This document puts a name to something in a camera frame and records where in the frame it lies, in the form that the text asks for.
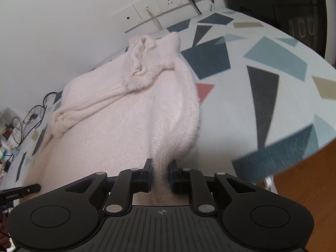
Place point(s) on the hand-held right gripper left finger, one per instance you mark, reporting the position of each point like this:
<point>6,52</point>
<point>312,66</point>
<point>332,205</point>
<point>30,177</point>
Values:
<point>147,176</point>

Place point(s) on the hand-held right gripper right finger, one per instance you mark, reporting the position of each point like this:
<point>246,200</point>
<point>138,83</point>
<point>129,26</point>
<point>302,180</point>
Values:
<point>174,178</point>

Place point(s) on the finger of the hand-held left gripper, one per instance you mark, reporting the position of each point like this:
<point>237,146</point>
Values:
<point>29,189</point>

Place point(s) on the white fluffy sweater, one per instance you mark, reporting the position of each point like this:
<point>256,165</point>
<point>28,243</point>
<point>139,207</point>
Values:
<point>118,126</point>

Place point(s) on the geometric patterned table cover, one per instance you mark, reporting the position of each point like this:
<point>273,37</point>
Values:
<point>249,84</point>

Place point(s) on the black cabinet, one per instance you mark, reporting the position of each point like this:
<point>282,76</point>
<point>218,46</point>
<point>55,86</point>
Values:
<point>283,5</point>

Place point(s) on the blank white wall panel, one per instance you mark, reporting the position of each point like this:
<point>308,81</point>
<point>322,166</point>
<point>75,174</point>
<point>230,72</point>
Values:
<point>128,18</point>

